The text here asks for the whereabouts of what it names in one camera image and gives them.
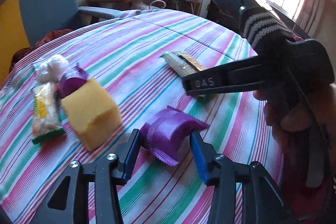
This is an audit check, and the purple snack packet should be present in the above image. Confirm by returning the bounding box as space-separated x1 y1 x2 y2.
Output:
139 106 210 167
56 63 88 98

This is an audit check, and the green edged snack packet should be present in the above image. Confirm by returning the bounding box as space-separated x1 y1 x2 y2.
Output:
31 82 66 145

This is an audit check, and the dark red cloth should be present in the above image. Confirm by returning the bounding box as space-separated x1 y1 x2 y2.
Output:
9 28 74 73

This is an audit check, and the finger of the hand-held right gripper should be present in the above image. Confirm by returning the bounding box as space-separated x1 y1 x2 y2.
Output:
182 55 265 97

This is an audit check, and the grey yellow blue armchair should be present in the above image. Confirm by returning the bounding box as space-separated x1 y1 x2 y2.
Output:
0 0 121 83

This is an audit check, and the person's right hand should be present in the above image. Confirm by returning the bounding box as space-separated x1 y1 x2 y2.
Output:
253 86 315 134

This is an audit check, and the striped tablecloth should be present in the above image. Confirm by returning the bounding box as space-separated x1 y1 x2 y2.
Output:
0 9 284 224

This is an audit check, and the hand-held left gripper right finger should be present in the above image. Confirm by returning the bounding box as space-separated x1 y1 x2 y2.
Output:
189 129 298 224

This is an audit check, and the pink patterned curtain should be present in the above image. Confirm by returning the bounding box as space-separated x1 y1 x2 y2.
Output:
294 0 336 38

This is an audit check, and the yellow sponge block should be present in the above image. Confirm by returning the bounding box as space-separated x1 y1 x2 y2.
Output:
60 78 122 152

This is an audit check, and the person's red clothing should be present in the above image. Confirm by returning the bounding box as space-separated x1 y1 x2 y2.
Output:
278 135 336 224

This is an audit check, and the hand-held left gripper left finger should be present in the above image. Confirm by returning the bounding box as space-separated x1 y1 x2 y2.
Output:
31 129 142 224

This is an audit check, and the white orange snack packet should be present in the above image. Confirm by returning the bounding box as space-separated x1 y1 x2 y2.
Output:
160 51 208 77

